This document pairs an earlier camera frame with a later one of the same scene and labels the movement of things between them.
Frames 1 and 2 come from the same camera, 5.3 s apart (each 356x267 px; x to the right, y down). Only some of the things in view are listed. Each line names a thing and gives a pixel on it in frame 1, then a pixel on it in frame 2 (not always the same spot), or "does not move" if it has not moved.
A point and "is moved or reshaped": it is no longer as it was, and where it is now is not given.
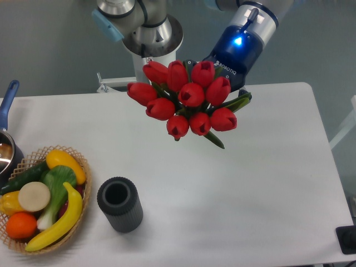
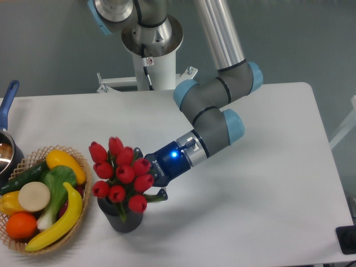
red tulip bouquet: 193,98 is moved or reshaped
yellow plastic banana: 65,227 does not move
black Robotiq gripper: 236,55 → 166,162
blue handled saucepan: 11,153 does not move
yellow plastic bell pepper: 9,203 does not move
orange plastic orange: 21,225 does not move
